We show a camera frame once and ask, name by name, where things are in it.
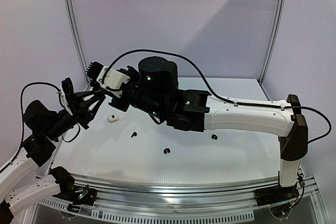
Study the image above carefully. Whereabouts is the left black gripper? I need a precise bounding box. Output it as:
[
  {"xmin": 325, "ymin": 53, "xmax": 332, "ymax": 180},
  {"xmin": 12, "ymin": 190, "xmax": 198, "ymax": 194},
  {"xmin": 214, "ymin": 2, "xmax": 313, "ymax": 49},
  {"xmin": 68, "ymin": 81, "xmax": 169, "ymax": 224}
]
[{"xmin": 43, "ymin": 89, "xmax": 105, "ymax": 141}]

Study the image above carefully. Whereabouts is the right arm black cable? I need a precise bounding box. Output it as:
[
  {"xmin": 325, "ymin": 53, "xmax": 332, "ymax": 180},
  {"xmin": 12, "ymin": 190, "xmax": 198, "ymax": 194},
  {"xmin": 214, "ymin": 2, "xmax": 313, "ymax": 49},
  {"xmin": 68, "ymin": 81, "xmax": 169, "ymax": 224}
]
[{"xmin": 107, "ymin": 48, "xmax": 332, "ymax": 143}]

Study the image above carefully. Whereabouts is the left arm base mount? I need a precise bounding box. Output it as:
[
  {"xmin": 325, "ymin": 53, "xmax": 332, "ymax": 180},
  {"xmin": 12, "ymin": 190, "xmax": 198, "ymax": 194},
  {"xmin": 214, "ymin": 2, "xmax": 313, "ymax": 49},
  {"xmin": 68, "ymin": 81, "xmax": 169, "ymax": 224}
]
[{"xmin": 53, "ymin": 185, "xmax": 98, "ymax": 206}]

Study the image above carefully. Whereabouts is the aluminium frame post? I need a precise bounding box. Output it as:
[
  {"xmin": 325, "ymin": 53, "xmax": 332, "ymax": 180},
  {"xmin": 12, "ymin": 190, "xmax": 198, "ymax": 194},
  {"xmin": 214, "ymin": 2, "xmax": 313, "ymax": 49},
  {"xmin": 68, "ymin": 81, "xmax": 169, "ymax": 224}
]
[
  {"xmin": 64, "ymin": 0, "xmax": 90, "ymax": 84},
  {"xmin": 258, "ymin": 0, "xmax": 285, "ymax": 85}
]

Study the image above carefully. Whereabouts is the white earbud charging case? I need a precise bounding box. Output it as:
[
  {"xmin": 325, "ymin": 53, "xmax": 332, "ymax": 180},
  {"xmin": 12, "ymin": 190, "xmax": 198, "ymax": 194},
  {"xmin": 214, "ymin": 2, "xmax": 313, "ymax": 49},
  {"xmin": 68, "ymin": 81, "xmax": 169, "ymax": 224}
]
[{"xmin": 107, "ymin": 114, "xmax": 119, "ymax": 123}]

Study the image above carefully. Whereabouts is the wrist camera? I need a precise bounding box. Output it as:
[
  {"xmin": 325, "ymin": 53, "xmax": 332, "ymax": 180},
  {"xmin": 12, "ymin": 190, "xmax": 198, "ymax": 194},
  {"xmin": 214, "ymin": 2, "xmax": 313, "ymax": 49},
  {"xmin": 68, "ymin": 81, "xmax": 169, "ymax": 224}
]
[
  {"xmin": 86, "ymin": 62, "xmax": 130, "ymax": 98},
  {"xmin": 58, "ymin": 78, "xmax": 76, "ymax": 115}
]

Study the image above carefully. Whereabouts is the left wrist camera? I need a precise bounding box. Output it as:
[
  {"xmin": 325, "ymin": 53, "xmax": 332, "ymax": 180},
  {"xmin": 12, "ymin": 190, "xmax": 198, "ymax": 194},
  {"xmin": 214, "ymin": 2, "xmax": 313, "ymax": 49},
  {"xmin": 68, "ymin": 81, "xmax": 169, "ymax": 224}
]
[{"xmin": 58, "ymin": 78, "xmax": 76, "ymax": 115}]

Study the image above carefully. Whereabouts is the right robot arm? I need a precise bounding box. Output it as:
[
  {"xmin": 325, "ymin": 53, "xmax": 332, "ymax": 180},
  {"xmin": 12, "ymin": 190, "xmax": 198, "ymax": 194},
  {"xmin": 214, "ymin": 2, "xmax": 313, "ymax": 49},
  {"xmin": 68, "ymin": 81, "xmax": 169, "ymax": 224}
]
[{"xmin": 101, "ymin": 56, "xmax": 308, "ymax": 201}]

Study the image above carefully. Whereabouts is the right aluminium frame post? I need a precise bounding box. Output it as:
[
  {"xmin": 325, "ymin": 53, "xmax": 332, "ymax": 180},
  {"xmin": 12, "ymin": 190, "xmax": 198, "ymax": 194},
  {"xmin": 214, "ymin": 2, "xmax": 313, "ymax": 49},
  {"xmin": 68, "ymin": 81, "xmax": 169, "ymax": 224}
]
[{"xmin": 258, "ymin": 0, "xmax": 285, "ymax": 85}]

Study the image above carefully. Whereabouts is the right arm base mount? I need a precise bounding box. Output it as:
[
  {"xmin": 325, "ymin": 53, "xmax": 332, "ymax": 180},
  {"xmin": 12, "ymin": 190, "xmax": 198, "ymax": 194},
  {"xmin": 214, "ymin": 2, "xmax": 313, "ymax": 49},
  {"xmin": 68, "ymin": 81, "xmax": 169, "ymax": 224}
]
[{"xmin": 254, "ymin": 185, "xmax": 299, "ymax": 206}]

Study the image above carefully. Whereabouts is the left aluminium frame post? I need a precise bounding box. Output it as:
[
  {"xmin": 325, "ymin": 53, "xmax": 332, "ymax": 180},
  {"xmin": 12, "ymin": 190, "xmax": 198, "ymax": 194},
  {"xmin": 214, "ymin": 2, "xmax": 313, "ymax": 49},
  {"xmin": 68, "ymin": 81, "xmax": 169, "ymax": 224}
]
[{"xmin": 64, "ymin": 0, "xmax": 90, "ymax": 84}]

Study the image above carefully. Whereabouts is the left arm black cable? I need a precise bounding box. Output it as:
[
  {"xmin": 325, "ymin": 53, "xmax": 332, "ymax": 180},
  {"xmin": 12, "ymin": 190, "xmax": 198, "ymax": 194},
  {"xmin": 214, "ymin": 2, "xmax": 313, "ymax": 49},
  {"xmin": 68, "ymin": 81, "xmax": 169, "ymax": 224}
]
[{"xmin": 20, "ymin": 82, "xmax": 62, "ymax": 120}]

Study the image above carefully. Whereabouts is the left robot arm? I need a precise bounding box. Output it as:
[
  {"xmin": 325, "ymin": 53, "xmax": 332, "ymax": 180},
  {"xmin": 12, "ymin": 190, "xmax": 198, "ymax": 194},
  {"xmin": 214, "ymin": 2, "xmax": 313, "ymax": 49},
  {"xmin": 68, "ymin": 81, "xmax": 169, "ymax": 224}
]
[{"xmin": 1, "ymin": 91, "xmax": 105, "ymax": 223}]

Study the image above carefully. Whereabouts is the aluminium front rail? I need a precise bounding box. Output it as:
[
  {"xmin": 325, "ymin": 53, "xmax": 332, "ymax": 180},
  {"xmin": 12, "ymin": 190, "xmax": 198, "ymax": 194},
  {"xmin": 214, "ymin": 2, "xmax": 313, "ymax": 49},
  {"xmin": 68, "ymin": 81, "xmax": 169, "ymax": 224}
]
[{"xmin": 30, "ymin": 174, "xmax": 320, "ymax": 209}]

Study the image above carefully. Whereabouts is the black hook earbud right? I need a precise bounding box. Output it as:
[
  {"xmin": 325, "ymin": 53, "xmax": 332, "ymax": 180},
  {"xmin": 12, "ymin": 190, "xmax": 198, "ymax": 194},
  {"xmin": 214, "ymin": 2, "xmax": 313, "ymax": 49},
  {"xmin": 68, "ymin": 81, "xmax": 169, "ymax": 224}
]
[{"xmin": 211, "ymin": 134, "xmax": 218, "ymax": 140}]

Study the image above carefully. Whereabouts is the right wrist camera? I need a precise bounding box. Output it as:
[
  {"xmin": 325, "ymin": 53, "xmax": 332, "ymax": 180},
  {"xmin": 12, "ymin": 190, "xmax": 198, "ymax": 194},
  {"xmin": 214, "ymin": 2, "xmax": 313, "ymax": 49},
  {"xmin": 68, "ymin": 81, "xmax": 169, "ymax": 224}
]
[{"xmin": 86, "ymin": 62, "xmax": 130, "ymax": 98}]

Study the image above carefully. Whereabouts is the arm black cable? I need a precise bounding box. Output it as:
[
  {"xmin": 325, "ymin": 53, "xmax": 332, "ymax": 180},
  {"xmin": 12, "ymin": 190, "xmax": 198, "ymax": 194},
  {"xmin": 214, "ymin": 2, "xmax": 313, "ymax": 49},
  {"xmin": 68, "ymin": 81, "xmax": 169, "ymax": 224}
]
[
  {"xmin": 20, "ymin": 82, "xmax": 62, "ymax": 120},
  {"xmin": 107, "ymin": 48, "xmax": 332, "ymax": 143}
]

